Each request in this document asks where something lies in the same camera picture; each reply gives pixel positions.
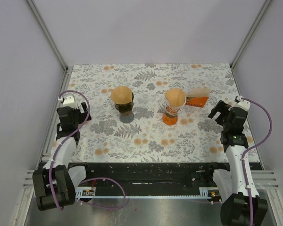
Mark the white slotted cable duct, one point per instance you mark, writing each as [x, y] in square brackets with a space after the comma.
[148, 191]

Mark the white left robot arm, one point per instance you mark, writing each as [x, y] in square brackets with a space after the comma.
[55, 184]

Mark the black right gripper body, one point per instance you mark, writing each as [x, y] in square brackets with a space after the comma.
[223, 108]

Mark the aluminium frame rail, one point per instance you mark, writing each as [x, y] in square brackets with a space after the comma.
[262, 179]

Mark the dark green dripper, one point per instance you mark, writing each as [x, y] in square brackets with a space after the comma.
[124, 108]

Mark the orange glass carafe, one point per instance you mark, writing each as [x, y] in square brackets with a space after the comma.
[170, 118]

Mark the floral patterned tablecloth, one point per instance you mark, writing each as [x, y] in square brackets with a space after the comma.
[194, 138]

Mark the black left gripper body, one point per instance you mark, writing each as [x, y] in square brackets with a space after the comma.
[80, 117]

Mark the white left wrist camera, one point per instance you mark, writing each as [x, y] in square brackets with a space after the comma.
[68, 101]

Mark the brown paper coffee filter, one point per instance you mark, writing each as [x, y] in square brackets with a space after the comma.
[175, 95]

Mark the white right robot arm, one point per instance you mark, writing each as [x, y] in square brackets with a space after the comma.
[241, 203]

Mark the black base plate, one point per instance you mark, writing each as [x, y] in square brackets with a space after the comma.
[121, 175]

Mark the orange coffee filter pack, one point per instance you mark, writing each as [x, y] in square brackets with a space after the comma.
[197, 97]

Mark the clear plastic dripper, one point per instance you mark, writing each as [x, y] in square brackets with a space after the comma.
[172, 110]

